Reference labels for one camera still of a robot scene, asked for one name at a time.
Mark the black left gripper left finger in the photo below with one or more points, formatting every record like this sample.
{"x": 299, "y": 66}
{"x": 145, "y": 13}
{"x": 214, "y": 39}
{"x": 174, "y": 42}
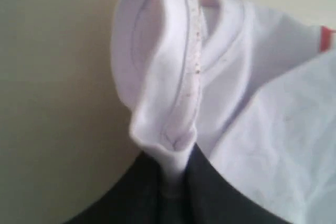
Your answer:
{"x": 135, "y": 198}

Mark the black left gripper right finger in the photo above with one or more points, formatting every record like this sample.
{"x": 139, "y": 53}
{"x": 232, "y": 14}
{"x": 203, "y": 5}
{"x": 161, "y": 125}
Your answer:
{"x": 211, "y": 199}

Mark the white t-shirt red print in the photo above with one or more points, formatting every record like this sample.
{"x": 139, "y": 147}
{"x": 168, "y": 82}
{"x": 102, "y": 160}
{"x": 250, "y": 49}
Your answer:
{"x": 251, "y": 86}

